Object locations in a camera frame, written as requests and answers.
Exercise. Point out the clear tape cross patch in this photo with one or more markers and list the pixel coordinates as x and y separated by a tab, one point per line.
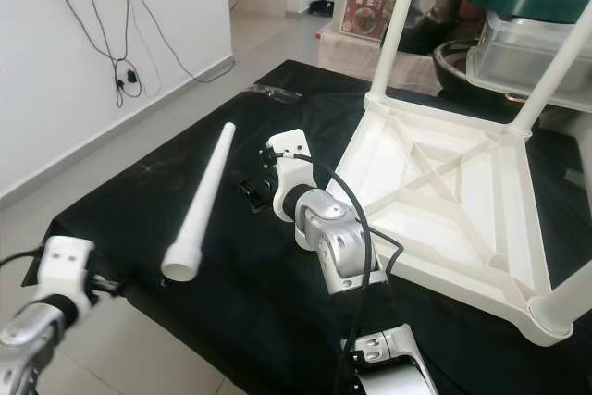
166	166

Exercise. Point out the red printed carton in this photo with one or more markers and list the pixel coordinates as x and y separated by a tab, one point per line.
370	8

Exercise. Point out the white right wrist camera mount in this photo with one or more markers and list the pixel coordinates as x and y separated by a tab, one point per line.
287	154

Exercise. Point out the mop with green head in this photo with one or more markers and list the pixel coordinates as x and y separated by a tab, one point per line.
320	8

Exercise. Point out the clear tape strip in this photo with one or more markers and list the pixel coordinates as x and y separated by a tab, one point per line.
273	92

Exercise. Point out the black wok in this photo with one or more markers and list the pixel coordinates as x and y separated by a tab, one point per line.
453	76

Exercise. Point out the white plastic children table top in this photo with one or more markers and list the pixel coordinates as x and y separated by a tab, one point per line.
444	210

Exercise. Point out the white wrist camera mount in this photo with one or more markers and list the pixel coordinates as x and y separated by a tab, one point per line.
67	261
287	154

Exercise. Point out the clear plastic storage box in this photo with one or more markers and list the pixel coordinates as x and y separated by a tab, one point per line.
518	53

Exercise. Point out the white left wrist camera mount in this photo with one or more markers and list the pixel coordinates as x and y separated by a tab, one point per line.
67	261

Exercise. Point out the black tablecloth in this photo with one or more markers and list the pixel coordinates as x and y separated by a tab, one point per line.
240	339

